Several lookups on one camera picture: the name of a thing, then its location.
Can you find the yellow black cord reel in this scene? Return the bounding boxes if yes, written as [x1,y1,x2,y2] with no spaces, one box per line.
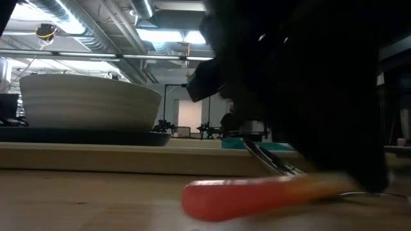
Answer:
[34,22,59,42]

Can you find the short silver ceiling duct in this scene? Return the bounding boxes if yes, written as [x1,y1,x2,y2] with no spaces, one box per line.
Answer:
[130,0,155,19]

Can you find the dark round plate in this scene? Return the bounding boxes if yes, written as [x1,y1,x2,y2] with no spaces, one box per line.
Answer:
[0,126,172,147]

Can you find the overhead light bar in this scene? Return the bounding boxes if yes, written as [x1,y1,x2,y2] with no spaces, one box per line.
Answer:
[0,49,215,62]

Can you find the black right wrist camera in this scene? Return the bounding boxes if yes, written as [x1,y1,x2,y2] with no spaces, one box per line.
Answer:
[186,59,227,103]

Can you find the person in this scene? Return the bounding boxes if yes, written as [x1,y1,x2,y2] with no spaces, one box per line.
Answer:
[220,101,242,139]

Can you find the rectangular ceiling duct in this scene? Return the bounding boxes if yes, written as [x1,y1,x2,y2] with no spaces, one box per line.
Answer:
[136,8,206,33]

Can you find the dark computer monitor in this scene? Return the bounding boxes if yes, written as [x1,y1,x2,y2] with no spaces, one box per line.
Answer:
[0,93,19,120]

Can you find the white board panel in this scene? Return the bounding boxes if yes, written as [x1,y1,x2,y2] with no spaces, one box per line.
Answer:
[177,99,203,132]

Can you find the silver spiral ceiling duct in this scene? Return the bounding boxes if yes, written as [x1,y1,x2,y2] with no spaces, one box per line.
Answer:
[27,0,152,85]

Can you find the large white bowl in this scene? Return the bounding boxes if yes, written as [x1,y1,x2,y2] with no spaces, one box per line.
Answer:
[19,73,162,133]

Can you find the green cloth napkin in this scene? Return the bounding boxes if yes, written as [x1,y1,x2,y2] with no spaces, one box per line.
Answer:
[221,137,295,151]

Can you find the black background gantry frame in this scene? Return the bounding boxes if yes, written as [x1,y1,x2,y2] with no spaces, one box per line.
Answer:
[162,83,212,137]

